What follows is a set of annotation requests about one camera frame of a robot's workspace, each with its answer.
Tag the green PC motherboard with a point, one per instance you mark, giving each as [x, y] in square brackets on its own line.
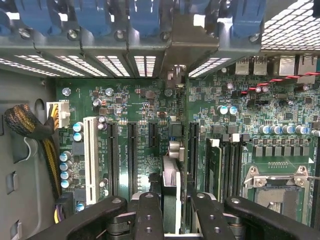
[270, 120]

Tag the metal CPU socket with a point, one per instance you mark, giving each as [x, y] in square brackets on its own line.
[277, 190]

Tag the black RAM slot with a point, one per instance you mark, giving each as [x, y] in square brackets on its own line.
[237, 165]
[226, 167]

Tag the vented metal slot cover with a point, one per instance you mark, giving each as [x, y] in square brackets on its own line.
[50, 65]
[207, 66]
[82, 65]
[145, 65]
[113, 65]

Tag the grey metal PC case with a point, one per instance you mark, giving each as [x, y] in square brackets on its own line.
[22, 160]

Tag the green RAM stick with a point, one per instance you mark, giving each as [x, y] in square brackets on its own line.
[213, 170]

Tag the white power connector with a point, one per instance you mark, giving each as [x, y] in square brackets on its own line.
[62, 112]

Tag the white PCI expansion slot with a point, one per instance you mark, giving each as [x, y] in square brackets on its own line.
[90, 160]

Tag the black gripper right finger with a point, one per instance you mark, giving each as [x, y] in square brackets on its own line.
[210, 217]

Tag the blue slot retention clip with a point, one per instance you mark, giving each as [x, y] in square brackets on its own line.
[247, 15]
[145, 15]
[37, 15]
[93, 15]
[3, 23]

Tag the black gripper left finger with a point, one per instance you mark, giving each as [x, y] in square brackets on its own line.
[147, 217]

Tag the short black expansion slot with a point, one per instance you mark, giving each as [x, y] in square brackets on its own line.
[153, 135]

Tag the metal USB port block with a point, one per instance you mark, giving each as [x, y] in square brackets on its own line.
[260, 65]
[242, 66]

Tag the metal network port block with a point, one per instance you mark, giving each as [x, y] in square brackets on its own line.
[308, 68]
[287, 65]

